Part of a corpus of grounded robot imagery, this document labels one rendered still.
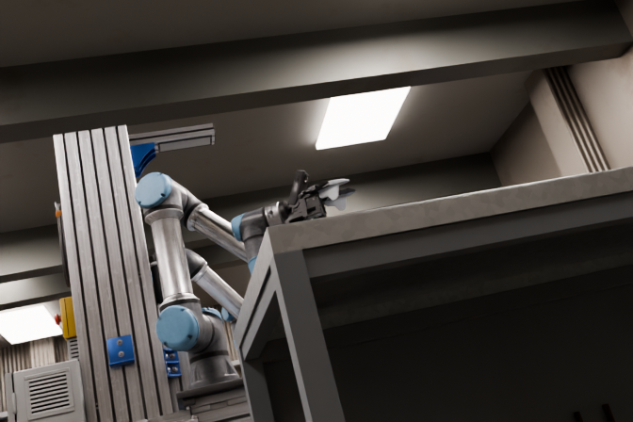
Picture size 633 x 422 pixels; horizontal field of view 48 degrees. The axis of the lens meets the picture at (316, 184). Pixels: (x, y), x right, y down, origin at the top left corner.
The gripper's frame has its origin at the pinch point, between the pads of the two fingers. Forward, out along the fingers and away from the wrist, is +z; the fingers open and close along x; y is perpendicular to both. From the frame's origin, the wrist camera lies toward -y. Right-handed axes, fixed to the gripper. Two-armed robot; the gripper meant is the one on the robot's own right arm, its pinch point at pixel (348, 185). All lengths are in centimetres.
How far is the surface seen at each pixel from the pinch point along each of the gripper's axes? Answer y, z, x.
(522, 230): 58, 35, 72
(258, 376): 57, -21, 39
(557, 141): -170, 114, -347
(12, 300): -193, -388, -342
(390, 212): 53, 18, 82
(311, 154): -231, -79, -336
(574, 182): 51, 45, 68
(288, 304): 64, 3, 89
